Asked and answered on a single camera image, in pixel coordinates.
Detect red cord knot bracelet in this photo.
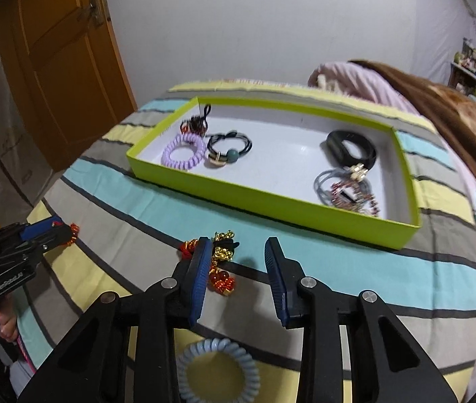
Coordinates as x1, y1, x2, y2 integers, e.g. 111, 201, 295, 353
63, 222, 81, 248

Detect red bead cord bracelet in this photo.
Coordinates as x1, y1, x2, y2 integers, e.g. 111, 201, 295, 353
178, 238, 237, 297

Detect gold bell hair tie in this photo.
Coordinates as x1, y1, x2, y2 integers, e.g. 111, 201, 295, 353
211, 230, 241, 263

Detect light blue spiral hair tie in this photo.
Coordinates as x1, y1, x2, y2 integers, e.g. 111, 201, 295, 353
176, 337, 262, 403

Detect black hair tie teal bead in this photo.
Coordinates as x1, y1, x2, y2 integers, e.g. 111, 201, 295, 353
207, 130, 253, 167

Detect purple spiral hair tie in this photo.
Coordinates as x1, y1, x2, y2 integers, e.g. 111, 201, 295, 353
160, 132, 208, 172

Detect black smart wristband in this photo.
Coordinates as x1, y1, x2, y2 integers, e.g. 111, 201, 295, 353
326, 130, 377, 169

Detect left hand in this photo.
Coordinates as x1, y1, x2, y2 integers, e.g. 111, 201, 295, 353
0, 294, 18, 343

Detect striped bed sheet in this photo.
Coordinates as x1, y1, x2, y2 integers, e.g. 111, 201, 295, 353
15, 82, 476, 402

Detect lime green box tray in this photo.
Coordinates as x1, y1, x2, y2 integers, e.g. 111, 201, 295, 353
127, 96, 422, 249

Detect orange wooden door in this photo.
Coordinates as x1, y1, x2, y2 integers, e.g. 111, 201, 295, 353
0, 0, 137, 171

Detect brass door lock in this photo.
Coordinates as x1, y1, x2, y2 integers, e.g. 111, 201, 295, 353
88, 0, 110, 27

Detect brown paw print blanket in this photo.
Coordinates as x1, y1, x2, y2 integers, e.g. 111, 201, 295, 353
356, 60, 476, 178

